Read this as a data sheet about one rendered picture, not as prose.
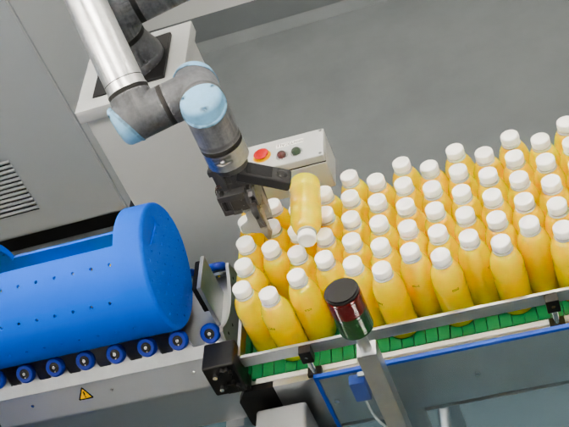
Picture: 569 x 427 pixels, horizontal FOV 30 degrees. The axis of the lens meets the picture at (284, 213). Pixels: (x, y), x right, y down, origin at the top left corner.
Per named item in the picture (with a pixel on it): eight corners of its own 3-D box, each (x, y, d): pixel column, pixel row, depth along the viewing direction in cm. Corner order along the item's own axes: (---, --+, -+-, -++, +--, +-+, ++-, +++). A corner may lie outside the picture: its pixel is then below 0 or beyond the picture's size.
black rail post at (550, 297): (549, 321, 210) (542, 294, 205) (564, 318, 210) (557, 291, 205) (550, 329, 209) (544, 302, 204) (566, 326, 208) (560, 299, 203)
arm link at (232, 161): (243, 124, 219) (240, 154, 212) (251, 142, 222) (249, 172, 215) (202, 135, 221) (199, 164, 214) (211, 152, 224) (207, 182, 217)
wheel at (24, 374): (16, 364, 242) (12, 366, 240) (34, 360, 241) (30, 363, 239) (21, 384, 242) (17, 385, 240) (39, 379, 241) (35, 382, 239)
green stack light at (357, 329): (339, 317, 193) (331, 299, 190) (372, 310, 192) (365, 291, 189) (339, 344, 188) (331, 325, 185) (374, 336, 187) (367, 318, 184)
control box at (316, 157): (256, 179, 259) (242, 147, 252) (335, 159, 254) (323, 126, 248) (255, 206, 251) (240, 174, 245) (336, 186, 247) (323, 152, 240)
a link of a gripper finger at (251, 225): (249, 242, 232) (234, 207, 228) (274, 236, 231) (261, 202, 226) (247, 251, 229) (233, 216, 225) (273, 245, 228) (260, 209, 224)
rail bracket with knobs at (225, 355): (221, 368, 231) (204, 337, 224) (252, 362, 229) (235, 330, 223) (218, 404, 223) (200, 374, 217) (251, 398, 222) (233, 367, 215)
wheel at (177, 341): (168, 331, 234) (164, 333, 232) (186, 327, 233) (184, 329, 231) (173, 351, 234) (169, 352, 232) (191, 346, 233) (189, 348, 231)
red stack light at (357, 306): (331, 299, 190) (324, 284, 188) (365, 291, 189) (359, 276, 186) (331, 325, 185) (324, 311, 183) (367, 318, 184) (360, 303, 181)
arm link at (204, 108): (215, 73, 213) (225, 97, 205) (237, 121, 221) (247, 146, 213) (172, 92, 213) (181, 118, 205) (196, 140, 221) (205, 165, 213)
